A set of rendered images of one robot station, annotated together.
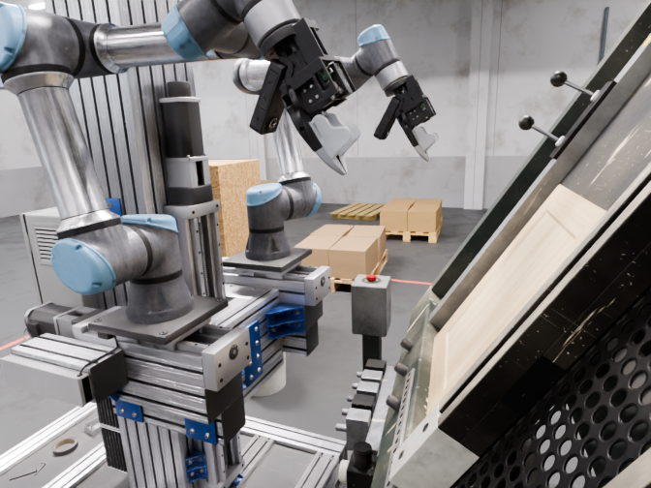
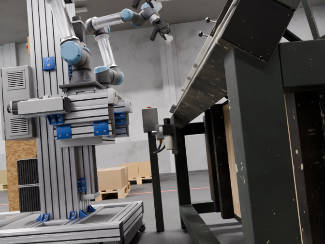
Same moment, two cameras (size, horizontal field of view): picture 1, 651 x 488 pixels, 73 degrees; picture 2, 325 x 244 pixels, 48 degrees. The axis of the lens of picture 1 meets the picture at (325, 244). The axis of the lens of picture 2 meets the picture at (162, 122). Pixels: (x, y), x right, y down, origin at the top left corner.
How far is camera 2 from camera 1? 165 cm
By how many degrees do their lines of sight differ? 26
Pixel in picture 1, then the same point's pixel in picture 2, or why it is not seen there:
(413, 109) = (163, 28)
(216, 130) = not seen: outside the picture
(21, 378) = (29, 107)
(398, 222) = (132, 171)
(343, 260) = (106, 177)
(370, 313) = (151, 120)
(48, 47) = not seen: outside the picture
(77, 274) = (71, 52)
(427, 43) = (135, 70)
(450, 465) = not seen: hidden behind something
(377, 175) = (109, 156)
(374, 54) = (148, 10)
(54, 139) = (64, 13)
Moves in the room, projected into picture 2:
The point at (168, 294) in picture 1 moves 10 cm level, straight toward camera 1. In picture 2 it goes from (89, 74) to (97, 71)
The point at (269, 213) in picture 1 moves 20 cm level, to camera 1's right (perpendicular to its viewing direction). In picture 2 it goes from (106, 75) to (132, 74)
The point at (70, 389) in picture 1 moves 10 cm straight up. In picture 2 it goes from (57, 103) to (55, 85)
